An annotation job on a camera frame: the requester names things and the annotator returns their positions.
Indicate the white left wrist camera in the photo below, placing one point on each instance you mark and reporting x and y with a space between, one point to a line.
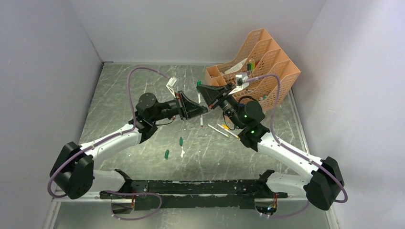
170 85

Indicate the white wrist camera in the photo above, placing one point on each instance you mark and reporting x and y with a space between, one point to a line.
241 81
170 85

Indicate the orange plastic desk organizer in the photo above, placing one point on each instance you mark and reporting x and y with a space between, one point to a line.
270 59

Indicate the white pen yellow tip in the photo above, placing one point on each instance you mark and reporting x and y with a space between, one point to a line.
227 130

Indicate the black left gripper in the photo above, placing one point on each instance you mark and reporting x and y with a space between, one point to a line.
190 109

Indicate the white pen green tip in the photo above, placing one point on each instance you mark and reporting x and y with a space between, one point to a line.
215 129

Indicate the pack of coloured markers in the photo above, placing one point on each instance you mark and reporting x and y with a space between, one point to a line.
250 67

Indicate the white green glue stick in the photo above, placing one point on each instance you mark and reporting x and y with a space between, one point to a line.
263 98

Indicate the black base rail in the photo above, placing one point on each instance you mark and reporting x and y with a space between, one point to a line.
151 194

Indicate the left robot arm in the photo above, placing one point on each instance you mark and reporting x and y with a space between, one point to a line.
73 174

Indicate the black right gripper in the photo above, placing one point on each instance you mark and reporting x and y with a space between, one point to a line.
211 93

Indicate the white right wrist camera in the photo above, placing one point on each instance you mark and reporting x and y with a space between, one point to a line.
241 81

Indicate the white paper booklet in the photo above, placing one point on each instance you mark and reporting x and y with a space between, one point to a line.
236 67

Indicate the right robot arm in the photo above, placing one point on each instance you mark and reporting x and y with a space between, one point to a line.
319 180

